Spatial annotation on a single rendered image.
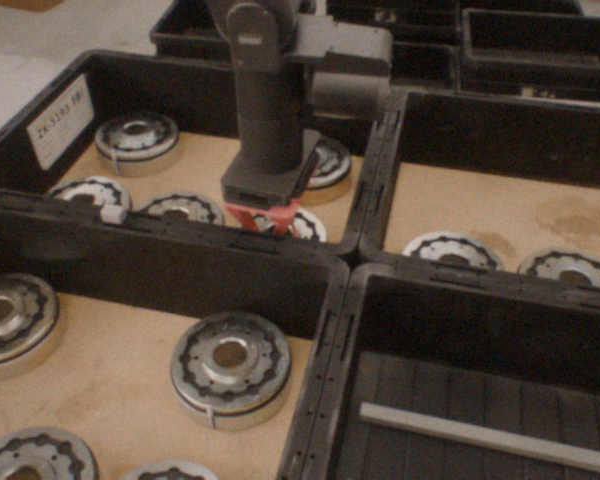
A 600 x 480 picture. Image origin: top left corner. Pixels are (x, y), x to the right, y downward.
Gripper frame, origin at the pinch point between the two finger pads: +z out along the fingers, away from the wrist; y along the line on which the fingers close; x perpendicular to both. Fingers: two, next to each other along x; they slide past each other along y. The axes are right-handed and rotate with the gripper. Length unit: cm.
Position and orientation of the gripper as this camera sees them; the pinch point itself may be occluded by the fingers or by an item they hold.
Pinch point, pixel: (275, 229)
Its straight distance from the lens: 62.6
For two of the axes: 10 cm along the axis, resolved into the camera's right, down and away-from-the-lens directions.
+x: -9.5, -2.1, 2.2
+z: 0.0, 7.2, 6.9
